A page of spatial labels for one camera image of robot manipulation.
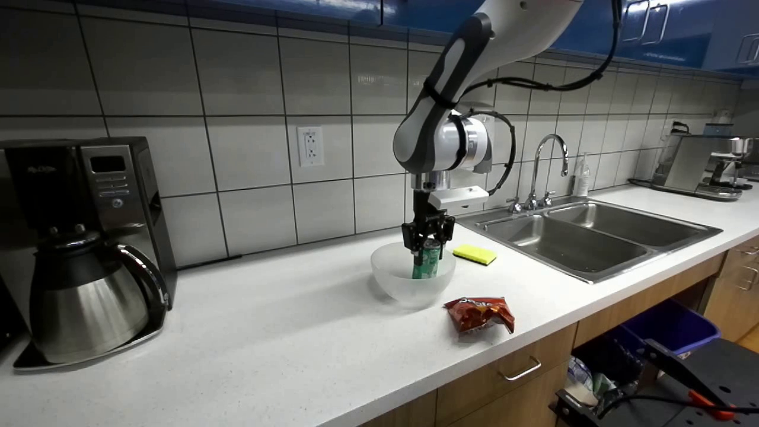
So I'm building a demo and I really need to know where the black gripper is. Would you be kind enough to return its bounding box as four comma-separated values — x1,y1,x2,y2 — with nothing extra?
399,187,458,260

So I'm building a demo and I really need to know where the wooden drawer unit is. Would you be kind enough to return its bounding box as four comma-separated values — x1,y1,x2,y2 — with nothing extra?
701,235,759,346

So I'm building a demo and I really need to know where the stainless steel double sink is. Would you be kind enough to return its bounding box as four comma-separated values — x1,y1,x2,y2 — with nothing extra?
458,196,725,284

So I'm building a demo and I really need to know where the blue plastic bin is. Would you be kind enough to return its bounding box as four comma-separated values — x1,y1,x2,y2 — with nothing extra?
618,301,723,358

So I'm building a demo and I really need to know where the white wall outlet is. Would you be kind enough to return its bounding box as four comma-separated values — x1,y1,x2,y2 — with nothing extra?
296,125,326,168

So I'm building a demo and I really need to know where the wooden base cabinet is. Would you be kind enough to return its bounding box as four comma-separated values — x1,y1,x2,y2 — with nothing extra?
358,250,727,427

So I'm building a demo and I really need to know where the silver drawer handle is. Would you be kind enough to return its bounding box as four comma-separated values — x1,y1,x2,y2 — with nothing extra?
500,356,546,384

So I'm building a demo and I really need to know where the silver espresso machine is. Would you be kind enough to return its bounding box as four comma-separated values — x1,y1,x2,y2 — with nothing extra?
629,117,757,204

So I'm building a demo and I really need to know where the black clamp orange handle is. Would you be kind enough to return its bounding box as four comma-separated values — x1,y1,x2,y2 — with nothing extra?
641,338,739,421

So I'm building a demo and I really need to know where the small clear soap bottle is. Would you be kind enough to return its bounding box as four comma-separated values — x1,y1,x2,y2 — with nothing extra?
572,164,592,198

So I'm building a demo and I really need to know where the stainless steel coffee carafe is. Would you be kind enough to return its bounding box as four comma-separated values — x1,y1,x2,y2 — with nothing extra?
26,223,171,367

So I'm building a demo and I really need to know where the yellow sponge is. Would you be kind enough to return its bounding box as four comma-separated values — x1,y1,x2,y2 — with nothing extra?
451,242,500,267

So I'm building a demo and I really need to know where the green soda can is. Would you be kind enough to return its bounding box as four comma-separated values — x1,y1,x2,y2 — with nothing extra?
408,237,446,281

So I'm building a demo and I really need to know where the chrome sink faucet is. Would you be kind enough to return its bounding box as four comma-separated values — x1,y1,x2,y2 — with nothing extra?
506,129,572,212

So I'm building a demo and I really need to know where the red chip bag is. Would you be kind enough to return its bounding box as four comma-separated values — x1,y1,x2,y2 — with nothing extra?
440,294,517,337

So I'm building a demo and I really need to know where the translucent plastic bowl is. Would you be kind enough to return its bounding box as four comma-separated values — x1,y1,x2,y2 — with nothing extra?
369,238,458,310

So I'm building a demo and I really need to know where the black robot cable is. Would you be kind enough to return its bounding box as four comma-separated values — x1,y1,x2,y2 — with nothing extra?
459,0,625,198

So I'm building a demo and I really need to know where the glossy blue wall cabinet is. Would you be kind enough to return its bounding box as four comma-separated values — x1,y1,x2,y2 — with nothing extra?
79,0,759,80

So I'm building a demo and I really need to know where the black coffee maker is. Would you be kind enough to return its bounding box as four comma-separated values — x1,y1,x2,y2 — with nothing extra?
0,134,181,374

